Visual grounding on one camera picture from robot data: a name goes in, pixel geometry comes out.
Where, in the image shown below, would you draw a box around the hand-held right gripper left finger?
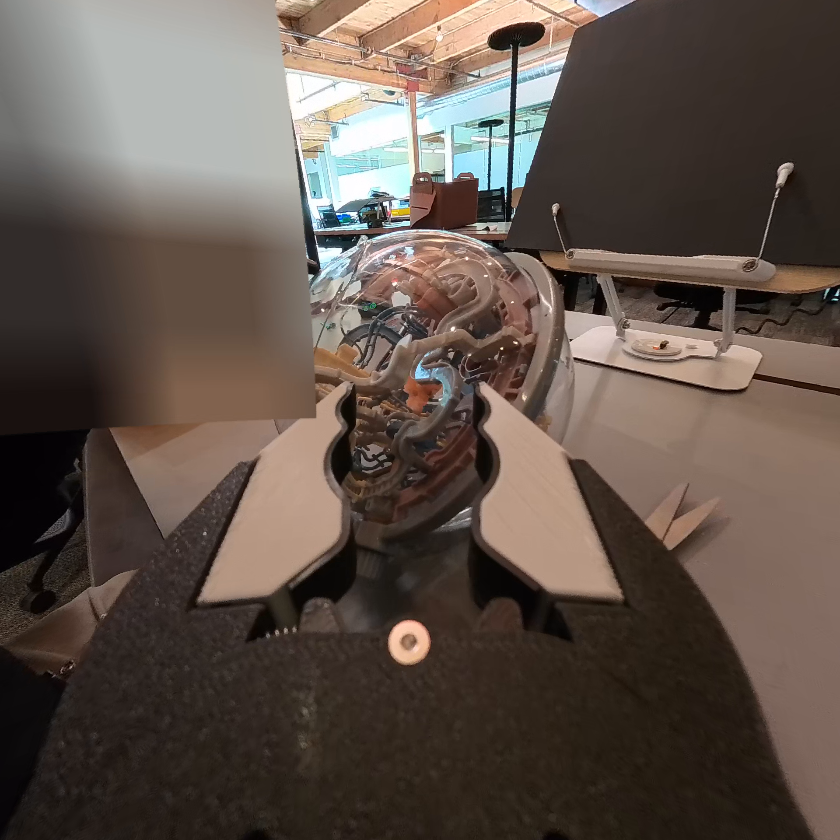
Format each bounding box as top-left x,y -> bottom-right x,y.
196,382 -> 358,606

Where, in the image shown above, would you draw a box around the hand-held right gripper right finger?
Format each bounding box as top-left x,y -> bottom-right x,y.
470,382 -> 626,606

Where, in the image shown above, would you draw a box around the grey yellow scissors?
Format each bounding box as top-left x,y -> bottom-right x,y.
645,482 -> 731,552

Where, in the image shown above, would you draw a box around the clear plastic maze ball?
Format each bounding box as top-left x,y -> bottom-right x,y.
308,228 -> 577,546

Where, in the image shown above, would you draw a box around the white model on stand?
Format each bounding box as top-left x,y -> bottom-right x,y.
550,162 -> 796,393

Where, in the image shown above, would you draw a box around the wooden office table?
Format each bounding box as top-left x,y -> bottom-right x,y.
314,222 -> 513,240

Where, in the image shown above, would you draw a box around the brown cardboard box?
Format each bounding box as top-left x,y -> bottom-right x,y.
408,172 -> 480,228

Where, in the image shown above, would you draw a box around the light wooden desk top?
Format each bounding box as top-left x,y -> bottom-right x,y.
539,249 -> 840,294

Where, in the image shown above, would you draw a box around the black floor lamp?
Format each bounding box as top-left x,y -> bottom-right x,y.
478,119 -> 506,191
487,21 -> 547,224

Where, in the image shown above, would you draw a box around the black divider panel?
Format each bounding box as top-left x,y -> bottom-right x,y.
508,0 -> 840,266

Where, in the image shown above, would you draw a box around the black wavy cable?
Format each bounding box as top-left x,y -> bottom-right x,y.
734,307 -> 811,336

